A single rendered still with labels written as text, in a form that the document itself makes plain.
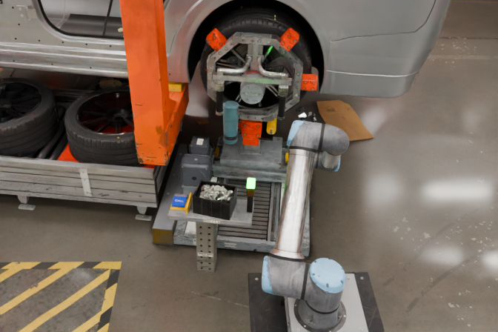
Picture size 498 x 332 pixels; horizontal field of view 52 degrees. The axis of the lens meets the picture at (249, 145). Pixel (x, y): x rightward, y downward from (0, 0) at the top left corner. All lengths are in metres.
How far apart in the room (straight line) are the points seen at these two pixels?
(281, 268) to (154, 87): 1.08
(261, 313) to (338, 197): 1.29
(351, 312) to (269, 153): 1.39
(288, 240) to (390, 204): 1.50
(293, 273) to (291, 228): 0.18
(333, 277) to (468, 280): 1.27
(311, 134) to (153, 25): 0.87
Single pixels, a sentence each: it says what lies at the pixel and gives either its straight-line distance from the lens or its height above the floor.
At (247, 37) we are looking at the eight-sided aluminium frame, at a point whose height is 1.12.
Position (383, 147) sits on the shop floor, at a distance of 4.06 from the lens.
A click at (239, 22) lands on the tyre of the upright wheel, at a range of 2.93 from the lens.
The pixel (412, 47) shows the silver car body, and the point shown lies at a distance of 3.04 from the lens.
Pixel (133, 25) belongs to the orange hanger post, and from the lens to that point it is 2.47.
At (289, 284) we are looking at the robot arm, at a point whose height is 0.63.
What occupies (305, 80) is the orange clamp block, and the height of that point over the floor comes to 0.88.
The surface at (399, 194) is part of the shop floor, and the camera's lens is 3.66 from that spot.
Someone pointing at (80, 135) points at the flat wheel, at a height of 0.50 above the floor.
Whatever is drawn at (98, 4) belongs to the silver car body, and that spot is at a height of 0.88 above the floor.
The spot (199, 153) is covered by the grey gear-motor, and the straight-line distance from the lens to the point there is 3.18.
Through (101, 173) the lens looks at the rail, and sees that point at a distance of 3.14.
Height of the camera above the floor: 2.32
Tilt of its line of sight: 37 degrees down
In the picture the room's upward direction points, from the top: 3 degrees clockwise
